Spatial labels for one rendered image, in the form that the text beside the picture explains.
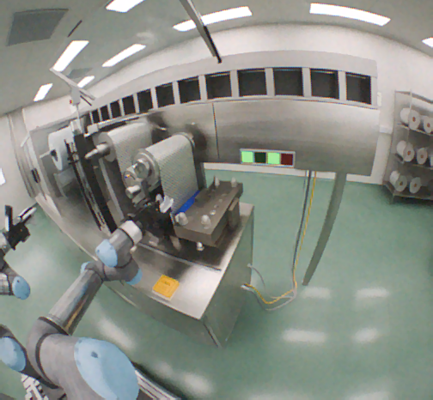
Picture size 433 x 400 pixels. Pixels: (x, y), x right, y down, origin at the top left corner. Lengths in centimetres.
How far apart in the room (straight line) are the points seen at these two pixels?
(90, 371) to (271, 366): 128
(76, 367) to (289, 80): 102
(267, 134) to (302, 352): 146
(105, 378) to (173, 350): 126
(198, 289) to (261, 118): 70
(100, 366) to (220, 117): 87
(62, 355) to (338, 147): 98
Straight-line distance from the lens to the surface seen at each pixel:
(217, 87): 90
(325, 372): 157
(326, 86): 85
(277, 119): 76
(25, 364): 81
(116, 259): 54
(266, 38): 328
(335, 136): 79
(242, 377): 145
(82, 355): 31
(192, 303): 62
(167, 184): 69
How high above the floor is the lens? 145
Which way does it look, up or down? 27 degrees down
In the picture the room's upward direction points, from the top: 7 degrees counter-clockwise
